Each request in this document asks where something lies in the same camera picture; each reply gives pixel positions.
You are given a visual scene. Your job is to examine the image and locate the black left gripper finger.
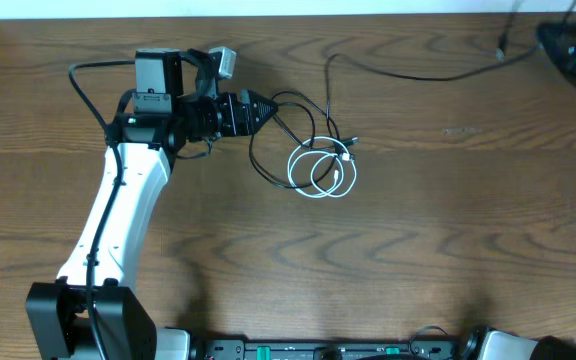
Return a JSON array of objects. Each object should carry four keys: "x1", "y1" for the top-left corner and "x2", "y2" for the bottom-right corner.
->
[
  {"x1": 241, "y1": 89, "x2": 278, "y2": 114},
  {"x1": 240, "y1": 113, "x2": 272, "y2": 135}
]

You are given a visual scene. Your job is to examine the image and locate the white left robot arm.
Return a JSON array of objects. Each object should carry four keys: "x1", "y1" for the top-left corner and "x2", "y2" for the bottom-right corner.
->
[{"x1": 26, "y1": 47, "x2": 278, "y2": 359}]

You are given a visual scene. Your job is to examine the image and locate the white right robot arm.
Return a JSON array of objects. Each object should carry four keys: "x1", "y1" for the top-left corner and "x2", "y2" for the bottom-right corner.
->
[{"x1": 456, "y1": 20, "x2": 576, "y2": 360}]

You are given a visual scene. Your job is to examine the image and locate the white cable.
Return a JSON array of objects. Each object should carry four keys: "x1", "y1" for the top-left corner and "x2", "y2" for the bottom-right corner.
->
[{"x1": 286, "y1": 135, "x2": 358, "y2": 199}]

